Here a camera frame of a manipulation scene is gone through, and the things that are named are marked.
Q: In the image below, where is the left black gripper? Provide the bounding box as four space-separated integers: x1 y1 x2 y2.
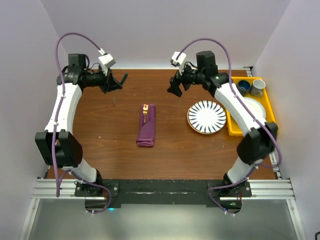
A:
83 65 123 94

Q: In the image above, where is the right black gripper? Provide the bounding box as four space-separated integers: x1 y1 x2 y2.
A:
166 61 204 98

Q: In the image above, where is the gold fork green handle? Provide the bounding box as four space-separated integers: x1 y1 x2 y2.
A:
142 104 149 124

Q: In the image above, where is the purple cloth napkin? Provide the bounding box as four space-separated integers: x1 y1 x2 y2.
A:
136 104 156 147

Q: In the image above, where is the gold spoon green handle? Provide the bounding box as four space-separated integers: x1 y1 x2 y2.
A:
119 72 129 87

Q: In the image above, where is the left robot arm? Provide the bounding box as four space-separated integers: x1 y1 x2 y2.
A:
35 51 124 196

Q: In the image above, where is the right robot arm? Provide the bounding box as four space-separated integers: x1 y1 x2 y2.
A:
167 50 278 197

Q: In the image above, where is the blue striped white plate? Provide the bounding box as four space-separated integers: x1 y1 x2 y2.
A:
187 100 227 135

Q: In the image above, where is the blue grey bowl cup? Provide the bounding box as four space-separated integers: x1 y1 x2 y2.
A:
236 79 251 96

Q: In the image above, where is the yellow plastic tray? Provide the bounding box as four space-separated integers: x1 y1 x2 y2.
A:
225 76 276 137

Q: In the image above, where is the white grey mug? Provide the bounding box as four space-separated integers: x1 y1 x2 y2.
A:
249 79 266 98

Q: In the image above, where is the white plate in tray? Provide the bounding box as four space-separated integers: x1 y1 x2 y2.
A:
244 97 267 119

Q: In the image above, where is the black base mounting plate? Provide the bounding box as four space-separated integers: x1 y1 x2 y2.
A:
74 179 252 213

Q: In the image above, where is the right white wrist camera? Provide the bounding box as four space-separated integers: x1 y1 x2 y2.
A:
170 51 187 67

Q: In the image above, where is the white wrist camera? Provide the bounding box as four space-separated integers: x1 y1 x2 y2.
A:
170 51 187 67
98 48 116 76

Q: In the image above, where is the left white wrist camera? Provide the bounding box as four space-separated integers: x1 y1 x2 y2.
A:
98 48 116 76

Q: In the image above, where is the aluminium frame rail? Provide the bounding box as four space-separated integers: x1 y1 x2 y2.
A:
18 65 307 240

